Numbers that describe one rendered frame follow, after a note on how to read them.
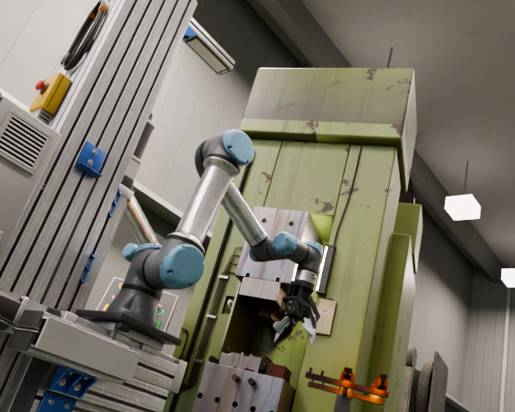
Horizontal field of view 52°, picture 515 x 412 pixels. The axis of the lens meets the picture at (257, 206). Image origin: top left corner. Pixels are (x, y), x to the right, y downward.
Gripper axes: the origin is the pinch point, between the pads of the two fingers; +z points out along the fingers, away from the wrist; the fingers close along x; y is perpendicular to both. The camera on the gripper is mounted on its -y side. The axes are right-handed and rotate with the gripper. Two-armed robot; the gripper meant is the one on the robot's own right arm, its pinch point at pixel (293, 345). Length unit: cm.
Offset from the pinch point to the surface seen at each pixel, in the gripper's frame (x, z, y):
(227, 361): -70, -1, -44
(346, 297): -33, -45, -74
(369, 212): -31, -94, -75
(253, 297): -68, -34, -47
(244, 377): -57, 5, -43
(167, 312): -98, -16, -23
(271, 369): -50, -2, -52
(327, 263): -43, -60, -66
